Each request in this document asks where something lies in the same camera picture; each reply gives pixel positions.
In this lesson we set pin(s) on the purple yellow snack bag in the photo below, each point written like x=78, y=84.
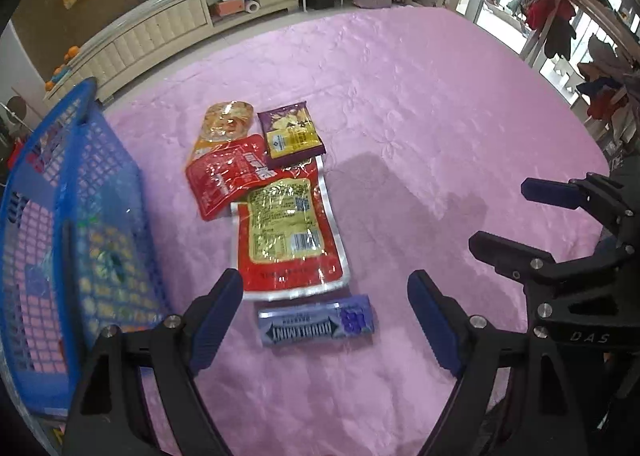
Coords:
x=290, y=135

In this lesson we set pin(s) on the cream TV cabinet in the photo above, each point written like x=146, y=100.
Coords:
x=146, y=36

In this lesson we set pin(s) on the oranges on blue plate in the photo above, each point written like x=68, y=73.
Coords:
x=61, y=70

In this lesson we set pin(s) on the blue Doublemint gum pack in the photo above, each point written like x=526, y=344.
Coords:
x=348, y=317

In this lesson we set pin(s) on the blue plastic basket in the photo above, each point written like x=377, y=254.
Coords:
x=72, y=168

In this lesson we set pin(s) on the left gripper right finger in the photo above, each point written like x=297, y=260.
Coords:
x=473, y=351

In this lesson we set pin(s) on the orange chips snack bag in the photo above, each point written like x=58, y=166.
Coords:
x=223, y=122

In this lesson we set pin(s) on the large red yellow snack bag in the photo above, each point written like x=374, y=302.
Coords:
x=286, y=242

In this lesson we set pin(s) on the green scallion cracker packet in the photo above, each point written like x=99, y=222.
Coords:
x=114, y=284

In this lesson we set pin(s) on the small red snack bag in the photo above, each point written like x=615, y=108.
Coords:
x=220, y=177

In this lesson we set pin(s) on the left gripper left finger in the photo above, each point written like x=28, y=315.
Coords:
x=109, y=414

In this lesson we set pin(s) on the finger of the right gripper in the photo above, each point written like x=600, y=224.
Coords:
x=518, y=262
x=596, y=195

